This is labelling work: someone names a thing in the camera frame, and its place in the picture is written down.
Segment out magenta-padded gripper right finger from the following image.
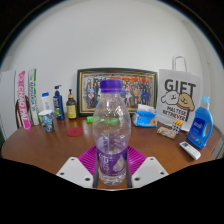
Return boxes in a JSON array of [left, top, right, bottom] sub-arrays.
[[125, 145, 170, 189]]

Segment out small patterned snack packet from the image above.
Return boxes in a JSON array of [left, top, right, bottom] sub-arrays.
[[156, 126, 177, 140]]

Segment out white remote control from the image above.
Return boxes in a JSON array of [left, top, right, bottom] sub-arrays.
[[179, 140, 202, 160]]

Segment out framed group picture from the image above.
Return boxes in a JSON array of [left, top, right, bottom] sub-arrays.
[[76, 67, 158, 117]]

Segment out clear purple-capped water bottle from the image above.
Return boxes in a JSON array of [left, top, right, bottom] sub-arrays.
[[92, 79, 132, 187]]

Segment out blue patterned paper cup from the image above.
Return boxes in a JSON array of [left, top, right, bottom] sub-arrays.
[[38, 109, 55, 133]]

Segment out small colourful puzzle cube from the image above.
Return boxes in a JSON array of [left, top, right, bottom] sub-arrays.
[[171, 119, 184, 135]]

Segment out amber pump bottle yellow label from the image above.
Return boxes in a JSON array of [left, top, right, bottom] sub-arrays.
[[65, 88, 78, 120]]

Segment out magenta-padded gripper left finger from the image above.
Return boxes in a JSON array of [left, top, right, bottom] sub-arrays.
[[55, 145, 100, 189]]

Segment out flat round red coaster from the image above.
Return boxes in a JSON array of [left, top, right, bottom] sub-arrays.
[[66, 126, 84, 138]]

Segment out white printed paper gift bag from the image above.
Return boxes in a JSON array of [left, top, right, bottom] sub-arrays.
[[156, 55, 202, 132]]

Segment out blue detergent bottle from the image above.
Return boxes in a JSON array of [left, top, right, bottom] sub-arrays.
[[186, 95, 214, 150]]

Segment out dark blue pump bottle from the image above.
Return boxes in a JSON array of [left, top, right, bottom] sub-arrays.
[[52, 84, 66, 121]]

